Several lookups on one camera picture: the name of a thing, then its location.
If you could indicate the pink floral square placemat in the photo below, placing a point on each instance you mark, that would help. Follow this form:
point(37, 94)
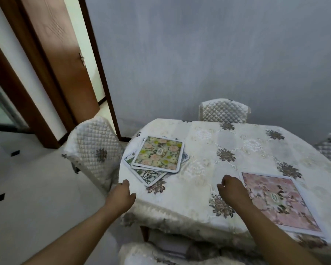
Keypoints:
point(281, 201)

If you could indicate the person's left forearm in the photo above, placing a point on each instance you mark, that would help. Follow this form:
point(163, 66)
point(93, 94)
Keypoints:
point(71, 237)

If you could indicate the person's right forearm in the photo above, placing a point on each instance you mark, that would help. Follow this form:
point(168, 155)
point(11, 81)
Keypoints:
point(275, 240)

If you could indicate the person's right thumb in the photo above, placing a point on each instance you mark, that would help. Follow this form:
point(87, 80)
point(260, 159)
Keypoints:
point(220, 188)

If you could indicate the brown wooden door frame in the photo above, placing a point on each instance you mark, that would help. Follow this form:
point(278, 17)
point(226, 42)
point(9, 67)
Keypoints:
point(100, 71)
point(19, 93)

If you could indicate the blue patterned square placemat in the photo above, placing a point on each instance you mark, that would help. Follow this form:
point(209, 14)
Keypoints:
point(185, 157)

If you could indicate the brown wooden door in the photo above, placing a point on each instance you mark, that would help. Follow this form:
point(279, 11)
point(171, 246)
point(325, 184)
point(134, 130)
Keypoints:
point(60, 57)

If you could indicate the white floral tablecloth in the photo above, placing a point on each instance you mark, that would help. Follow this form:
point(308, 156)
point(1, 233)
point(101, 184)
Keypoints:
point(231, 151)

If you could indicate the person's left hand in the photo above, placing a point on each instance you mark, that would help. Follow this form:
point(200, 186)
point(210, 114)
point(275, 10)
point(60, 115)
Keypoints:
point(119, 197)

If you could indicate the person's right hand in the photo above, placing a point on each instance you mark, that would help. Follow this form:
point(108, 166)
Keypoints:
point(234, 193)

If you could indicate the green floral square placemat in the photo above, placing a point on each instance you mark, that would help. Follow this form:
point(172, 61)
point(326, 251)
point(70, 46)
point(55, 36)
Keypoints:
point(158, 153)

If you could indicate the person's left thumb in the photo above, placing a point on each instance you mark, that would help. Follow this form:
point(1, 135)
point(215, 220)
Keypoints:
point(132, 197)

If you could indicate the white leafy square placemat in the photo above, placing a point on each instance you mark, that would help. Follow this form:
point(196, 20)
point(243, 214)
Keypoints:
point(148, 176)

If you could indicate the glass sliding door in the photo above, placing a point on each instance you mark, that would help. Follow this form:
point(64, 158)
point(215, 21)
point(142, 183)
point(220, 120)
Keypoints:
point(2, 107)

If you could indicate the brown wooden table leg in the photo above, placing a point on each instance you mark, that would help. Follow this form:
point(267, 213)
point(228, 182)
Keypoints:
point(145, 234)

